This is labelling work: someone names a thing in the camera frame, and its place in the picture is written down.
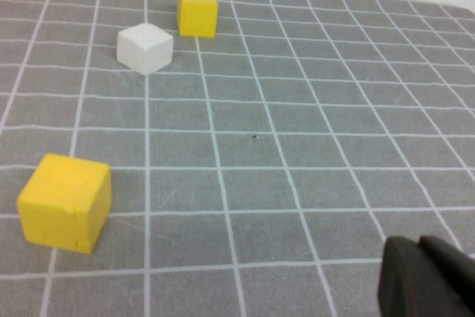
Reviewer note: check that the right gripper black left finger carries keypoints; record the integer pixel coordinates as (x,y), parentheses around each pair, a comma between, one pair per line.
(408,287)

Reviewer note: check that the grey grid table mat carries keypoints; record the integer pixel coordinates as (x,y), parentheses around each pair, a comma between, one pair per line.
(297,146)

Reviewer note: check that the white foam cube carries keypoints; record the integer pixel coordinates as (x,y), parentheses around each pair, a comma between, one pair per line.
(144,48)

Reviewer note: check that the yellow foam cube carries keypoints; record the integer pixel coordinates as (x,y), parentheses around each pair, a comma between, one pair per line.
(63,202)
(197,12)

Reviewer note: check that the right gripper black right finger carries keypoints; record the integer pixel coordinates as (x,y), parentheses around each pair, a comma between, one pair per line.
(452,261)

